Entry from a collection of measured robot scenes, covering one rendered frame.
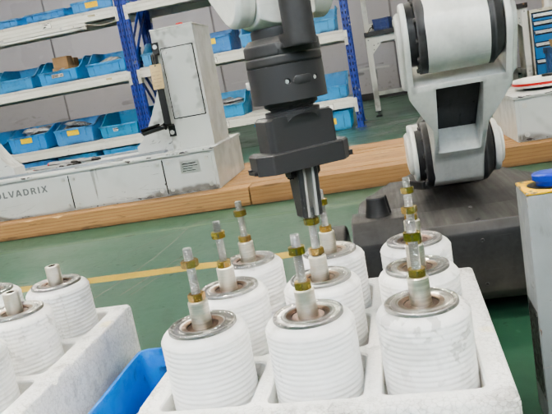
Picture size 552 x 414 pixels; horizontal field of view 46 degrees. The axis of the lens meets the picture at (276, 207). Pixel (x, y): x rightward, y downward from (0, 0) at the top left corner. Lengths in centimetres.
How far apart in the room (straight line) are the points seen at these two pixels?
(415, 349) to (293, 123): 28
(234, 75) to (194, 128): 639
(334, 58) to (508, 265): 796
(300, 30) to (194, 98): 219
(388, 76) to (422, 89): 786
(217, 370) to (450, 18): 71
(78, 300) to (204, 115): 193
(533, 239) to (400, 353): 26
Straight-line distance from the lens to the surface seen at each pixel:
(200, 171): 285
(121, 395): 99
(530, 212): 83
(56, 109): 1019
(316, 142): 75
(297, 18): 70
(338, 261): 87
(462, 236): 120
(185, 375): 71
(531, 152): 273
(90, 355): 98
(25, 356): 94
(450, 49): 115
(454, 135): 137
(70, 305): 103
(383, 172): 267
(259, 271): 90
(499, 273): 123
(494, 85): 123
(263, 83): 73
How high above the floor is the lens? 50
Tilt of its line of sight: 11 degrees down
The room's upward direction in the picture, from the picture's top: 10 degrees counter-clockwise
